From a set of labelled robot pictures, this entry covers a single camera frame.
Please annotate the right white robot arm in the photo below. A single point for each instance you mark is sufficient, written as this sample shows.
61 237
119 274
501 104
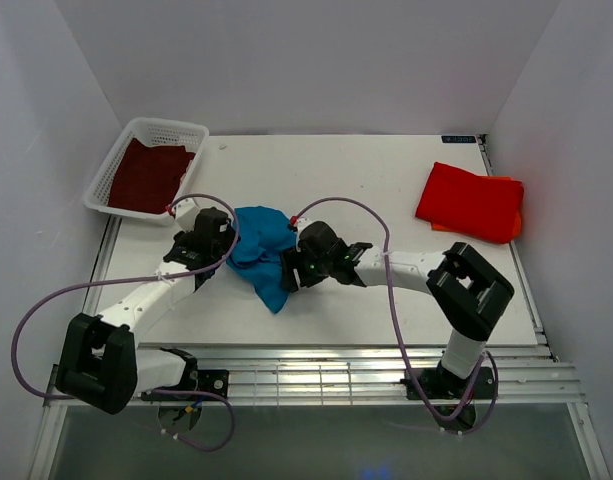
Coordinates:
472 294

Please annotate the red folded t shirt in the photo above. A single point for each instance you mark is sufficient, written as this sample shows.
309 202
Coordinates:
442 181

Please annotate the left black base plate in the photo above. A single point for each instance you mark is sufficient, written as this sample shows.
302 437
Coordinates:
214 381

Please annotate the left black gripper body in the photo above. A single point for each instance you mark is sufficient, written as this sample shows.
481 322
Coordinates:
227 243

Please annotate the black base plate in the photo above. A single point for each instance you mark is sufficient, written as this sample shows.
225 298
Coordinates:
214 381
439 384

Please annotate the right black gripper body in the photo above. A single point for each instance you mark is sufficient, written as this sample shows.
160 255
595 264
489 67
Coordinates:
310 269

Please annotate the white plastic basket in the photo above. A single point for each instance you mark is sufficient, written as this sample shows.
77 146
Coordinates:
151 132

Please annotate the blue t shirt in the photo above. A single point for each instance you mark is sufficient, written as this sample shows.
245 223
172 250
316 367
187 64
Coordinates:
264 234

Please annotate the dark red t shirt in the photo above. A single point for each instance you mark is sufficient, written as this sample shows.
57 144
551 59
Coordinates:
148 178

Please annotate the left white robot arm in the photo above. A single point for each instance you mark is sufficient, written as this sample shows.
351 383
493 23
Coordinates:
101 362

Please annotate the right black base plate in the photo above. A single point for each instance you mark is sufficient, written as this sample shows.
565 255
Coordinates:
439 384

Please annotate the blue label sticker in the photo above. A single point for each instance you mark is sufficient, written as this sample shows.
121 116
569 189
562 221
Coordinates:
458 139

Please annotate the orange folded t shirt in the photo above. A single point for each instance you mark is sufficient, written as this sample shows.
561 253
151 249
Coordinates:
487 209

